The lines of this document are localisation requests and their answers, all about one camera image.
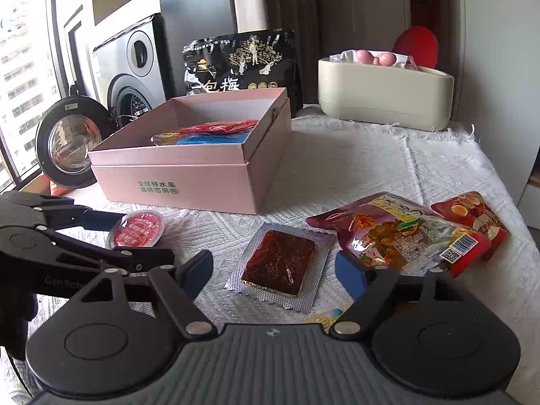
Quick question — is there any person's left hand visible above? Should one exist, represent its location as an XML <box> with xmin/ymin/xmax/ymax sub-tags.
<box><xmin>0</xmin><ymin>293</ymin><xmax>39</xmax><ymax>361</ymax></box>

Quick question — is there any silver stacked washing machine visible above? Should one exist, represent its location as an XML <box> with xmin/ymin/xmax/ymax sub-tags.
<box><xmin>92</xmin><ymin>15</ymin><xmax>169</xmax><ymax>129</ymax></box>

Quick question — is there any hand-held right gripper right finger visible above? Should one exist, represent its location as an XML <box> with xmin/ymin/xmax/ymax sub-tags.
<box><xmin>329</xmin><ymin>251</ymin><xmax>479</xmax><ymax>339</ymax></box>

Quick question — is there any white tissue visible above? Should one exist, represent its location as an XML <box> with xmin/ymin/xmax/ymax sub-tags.
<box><xmin>331</xmin><ymin>50</ymin><xmax>406</xmax><ymax>68</ymax></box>

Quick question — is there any grey curtain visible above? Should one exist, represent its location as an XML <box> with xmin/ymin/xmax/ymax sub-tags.
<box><xmin>230</xmin><ymin>0</ymin><xmax>321</xmax><ymax>51</ymax></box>

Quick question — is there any round black washer door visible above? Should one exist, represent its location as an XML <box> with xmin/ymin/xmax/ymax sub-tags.
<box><xmin>35</xmin><ymin>96</ymin><xmax>111</xmax><ymax>190</ymax></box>

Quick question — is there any white textured cloth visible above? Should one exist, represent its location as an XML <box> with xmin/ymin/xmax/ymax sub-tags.
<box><xmin>0</xmin><ymin>115</ymin><xmax>536</xmax><ymax>397</ymax></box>

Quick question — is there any red round paddle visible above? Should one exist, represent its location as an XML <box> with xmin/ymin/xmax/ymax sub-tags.
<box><xmin>392</xmin><ymin>25</ymin><xmax>440</xmax><ymax>69</ymax></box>

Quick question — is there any pink cardboard box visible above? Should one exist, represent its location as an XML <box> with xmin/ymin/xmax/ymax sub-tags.
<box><xmin>88</xmin><ymin>86</ymin><xmax>293</xmax><ymax>215</ymax></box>

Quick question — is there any silver foil snack packet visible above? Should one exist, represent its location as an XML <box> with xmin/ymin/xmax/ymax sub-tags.
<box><xmin>225</xmin><ymin>221</ymin><xmax>337</xmax><ymax>314</ymax></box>

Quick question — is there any yellow green snack packet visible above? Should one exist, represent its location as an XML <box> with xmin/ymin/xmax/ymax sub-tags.
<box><xmin>307</xmin><ymin>307</ymin><xmax>347</xmax><ymax>332</ymax></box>

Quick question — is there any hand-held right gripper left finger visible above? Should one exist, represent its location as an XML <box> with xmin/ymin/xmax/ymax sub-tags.
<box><xmin>74</xmin><ymin>250</ymin><xmax>216</xmax><ymax>340</ymax></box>

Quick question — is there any pink rounded toy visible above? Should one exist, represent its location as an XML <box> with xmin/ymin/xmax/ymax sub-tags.
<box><xmin>355</xmin><ymin>49</ymin><xmax>398</xmax><ymax>67</ymax></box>

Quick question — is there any blue snack packet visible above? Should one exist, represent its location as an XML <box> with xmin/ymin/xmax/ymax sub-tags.
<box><xmin>175</xmin><ymin>132</ymin><xmax>249</xmax><ymax>146</ymax></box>

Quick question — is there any large red yellow snack packet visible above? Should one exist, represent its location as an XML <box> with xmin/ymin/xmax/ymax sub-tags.
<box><xmin>306</xmin><ymin>193</ymin><xmax>493</xmax><ymax>278</ymax></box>

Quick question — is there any bright red snack packet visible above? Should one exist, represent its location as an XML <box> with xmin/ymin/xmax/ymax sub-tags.
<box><xmin>151</xmin><ymin>119</ymin><xmax>260</xmax><ymax>146</ymax></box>

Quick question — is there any small red jelly cup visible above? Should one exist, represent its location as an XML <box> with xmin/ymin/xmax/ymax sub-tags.
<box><xmin>106</xmin><ymin>210</ymin><xmax>165</xmax><ymax>249</ymax></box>

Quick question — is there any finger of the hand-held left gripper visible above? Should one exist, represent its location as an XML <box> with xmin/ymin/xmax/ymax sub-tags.
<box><xmin>0</xmin><ymin>190</ymin><xmax>126</xmax><ymax>232</ymax></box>
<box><xmin>0</xmin><ymin>224</ymin><xmax>176</xmax><ymax>274</ymax></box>

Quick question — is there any cream oval container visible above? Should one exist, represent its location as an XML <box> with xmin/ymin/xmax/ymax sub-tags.
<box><xmin>317</xmin><ymin>56</ymin><xmax>455</xmax><ymax>132</ymax></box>

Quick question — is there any red-brown snack packet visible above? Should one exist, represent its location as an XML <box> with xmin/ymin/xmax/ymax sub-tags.
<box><xmin>431</xmin><ymin>191</ymin><xmax>509</xmax><ymax>262</ymax></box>

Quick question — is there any black gold-printed snack bag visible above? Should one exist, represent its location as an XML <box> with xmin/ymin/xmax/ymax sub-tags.
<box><xmin>182</xmin><ymin>29</ymin><xmax>304</xmax><ymax>114</ymax></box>

